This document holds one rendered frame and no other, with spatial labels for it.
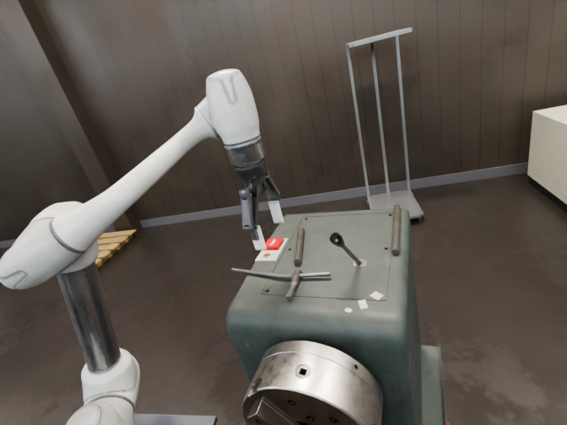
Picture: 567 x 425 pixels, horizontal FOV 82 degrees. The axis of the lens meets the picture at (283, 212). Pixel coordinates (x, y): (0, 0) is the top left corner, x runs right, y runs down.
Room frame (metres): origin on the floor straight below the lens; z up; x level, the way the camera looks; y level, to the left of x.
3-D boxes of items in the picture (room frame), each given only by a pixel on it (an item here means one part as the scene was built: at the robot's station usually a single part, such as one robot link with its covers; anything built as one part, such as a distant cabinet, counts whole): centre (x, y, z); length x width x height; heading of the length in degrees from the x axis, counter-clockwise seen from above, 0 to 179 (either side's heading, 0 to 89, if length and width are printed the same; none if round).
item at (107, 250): (4.25, 2.90, 0.06); 1.37 x 0.91 x 0.12; 74
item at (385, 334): (0.87, -0.10, 1.06); 0.59 x 0.48 x 0.39; 154
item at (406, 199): (3.17, -1.19, 0.89); 0.66 x 0.55 x 1.79; 164
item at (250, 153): (0.79, 0.05, 1.65); 0.09 x 0.09 x 0.06
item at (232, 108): (0.81, 0.05, 1.76); 0.13 x 0.11 x 0.16; 9
